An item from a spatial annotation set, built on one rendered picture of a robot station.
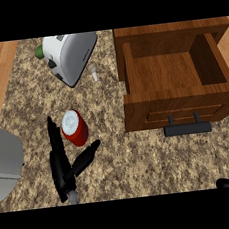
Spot red can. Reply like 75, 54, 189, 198
59, 108, 91, 149

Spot green round object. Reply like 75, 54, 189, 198
33, 43, 46, 61

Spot white mushroom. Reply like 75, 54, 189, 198
87, 62, 101, 83

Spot grey appliance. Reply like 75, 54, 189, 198
0, 118, 30, 203

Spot white toaster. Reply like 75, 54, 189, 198
40, 31, 104, 92

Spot dark grey drawer handle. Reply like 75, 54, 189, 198
161, 110, 213, 138

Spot wooden drawer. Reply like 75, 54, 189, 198
114, 30, 229, 133

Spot wooden cabinet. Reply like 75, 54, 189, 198
112, 16, 229, 84

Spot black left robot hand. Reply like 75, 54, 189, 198
43, 109, 108, 205

